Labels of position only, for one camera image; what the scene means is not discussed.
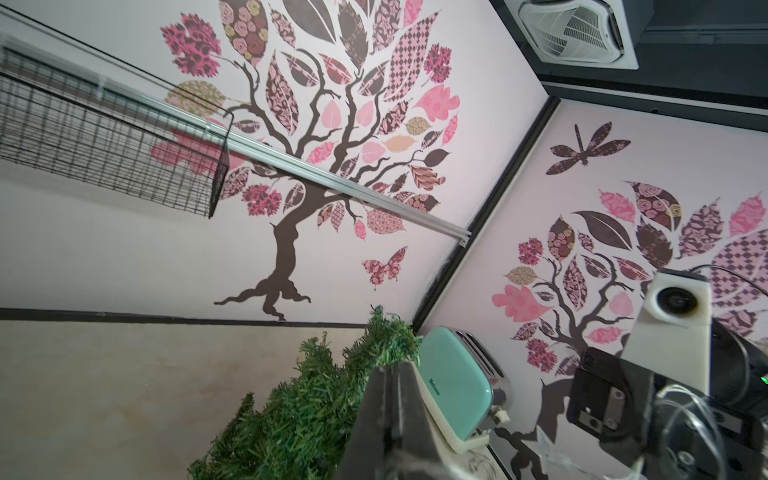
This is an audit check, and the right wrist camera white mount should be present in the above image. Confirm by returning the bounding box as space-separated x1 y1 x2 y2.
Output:
621 269 712 395

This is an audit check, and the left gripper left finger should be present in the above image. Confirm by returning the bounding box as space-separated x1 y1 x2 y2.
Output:
334 366 397 480

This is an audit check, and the small green christmas tree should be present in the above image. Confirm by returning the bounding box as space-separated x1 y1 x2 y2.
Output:
187 307 421 479

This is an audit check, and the mint green toaster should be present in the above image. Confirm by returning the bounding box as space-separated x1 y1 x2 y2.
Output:
417 327 512 454

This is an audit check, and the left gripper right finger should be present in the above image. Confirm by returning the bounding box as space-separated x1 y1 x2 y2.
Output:
392 362 456 479

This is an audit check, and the black wire basket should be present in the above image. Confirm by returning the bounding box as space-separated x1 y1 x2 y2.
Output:
1 5 233 218

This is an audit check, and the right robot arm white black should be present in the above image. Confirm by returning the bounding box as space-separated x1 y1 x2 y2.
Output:
566 321 767 479

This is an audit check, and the white ceiling air conditioner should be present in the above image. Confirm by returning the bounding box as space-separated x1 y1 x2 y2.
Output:
505 0 654 70

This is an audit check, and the back wall aluminium rail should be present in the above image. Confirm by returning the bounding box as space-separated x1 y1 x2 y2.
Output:
88 77 471 245

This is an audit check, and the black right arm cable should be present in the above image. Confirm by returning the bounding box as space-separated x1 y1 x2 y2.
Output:
689 263 768 298

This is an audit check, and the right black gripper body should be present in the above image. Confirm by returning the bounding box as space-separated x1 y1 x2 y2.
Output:
566 348 767 479

